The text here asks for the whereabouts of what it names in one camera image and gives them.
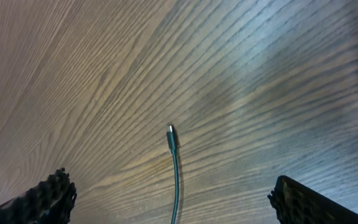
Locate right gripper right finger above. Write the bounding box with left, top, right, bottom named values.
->
left=267, top=175, right=358, bottom=224

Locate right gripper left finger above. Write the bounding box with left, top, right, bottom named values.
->
left=0, top=168, right=77, bottom=224

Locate black USB charging cable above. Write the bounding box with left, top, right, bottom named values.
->
left=166, top=124, right=180, bottom=224

